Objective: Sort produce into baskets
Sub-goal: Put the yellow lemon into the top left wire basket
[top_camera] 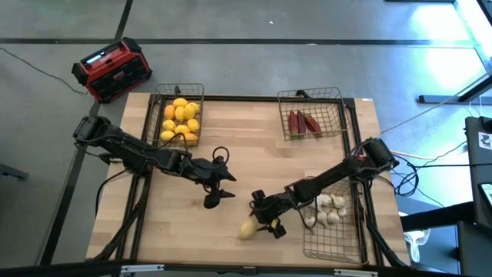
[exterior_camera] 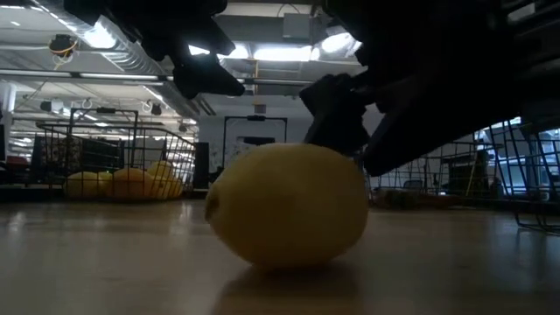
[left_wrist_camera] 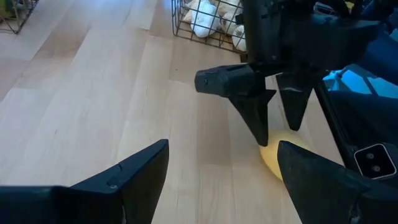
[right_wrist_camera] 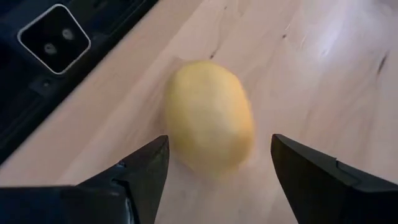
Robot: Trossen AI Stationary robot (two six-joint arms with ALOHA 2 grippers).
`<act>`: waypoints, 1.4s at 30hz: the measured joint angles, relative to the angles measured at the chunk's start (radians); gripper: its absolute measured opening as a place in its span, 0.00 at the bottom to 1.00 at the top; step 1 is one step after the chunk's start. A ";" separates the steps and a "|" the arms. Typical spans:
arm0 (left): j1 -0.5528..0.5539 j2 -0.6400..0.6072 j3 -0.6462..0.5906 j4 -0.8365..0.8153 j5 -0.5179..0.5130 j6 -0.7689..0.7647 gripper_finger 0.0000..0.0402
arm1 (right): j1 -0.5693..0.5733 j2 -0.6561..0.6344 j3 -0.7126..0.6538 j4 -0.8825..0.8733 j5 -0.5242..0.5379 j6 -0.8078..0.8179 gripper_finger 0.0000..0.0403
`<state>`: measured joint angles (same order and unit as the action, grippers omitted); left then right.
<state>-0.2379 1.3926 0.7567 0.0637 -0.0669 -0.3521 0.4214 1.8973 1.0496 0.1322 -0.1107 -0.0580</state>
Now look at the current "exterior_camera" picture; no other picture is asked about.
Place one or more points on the bright ceiling light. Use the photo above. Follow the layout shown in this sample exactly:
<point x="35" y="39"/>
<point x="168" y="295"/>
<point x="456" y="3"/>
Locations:
<point x="282" y="53"/>
<point x="240" y="52"/>

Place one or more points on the yellow lemon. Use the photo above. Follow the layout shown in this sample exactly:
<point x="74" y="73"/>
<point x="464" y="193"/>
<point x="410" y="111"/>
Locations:
<point x="168" y="189"/>
<point x="289" y="205"/>
<point x="85" y="184"/>

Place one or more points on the white pillar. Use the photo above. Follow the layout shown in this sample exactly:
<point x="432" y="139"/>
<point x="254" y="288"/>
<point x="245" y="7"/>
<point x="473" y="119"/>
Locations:
<point x="6" y="109"/>

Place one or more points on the orange mango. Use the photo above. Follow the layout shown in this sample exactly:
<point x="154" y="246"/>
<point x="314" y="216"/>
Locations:
<point x="129" y="184"/>

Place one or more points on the black upright box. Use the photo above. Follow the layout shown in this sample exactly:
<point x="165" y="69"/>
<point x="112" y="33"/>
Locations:
<point x="201" y="164"/>

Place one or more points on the grey wall vent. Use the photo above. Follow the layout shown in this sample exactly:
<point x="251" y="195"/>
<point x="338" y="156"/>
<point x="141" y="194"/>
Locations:
<point x="260" y="109"/>

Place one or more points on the dark shelving unit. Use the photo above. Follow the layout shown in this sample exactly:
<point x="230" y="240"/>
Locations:
<point x="96" y="153"/>

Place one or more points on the silver angled duct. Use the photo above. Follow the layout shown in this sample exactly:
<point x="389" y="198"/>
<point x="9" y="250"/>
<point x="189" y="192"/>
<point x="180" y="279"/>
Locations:
<point x="337" y="41"/>

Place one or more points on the grey ceiling box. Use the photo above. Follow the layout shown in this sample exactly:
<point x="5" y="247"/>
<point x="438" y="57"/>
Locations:
<point x="297" y="26"/>

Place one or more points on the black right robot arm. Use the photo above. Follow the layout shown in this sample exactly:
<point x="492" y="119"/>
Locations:
<point x="538" y="52"/>

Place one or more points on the silver spiral ventilation duct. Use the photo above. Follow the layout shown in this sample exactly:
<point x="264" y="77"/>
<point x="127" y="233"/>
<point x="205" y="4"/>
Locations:
<point x="127" y="61"/>

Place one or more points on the long grey ceiling pipe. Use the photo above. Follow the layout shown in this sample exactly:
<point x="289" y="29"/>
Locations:
<point x="87" y="75"/>

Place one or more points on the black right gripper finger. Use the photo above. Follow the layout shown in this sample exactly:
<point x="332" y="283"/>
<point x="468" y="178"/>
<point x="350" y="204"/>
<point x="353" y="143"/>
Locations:
<point x="339" y="114"/>
<point x="437" y="122"/>

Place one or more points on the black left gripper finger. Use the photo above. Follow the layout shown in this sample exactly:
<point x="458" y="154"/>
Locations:
<point x="205" y="79"/>

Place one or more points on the black T-shaped stand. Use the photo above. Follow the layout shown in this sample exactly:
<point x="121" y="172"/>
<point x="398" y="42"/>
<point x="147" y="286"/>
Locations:
<point x="258" y="141"/>

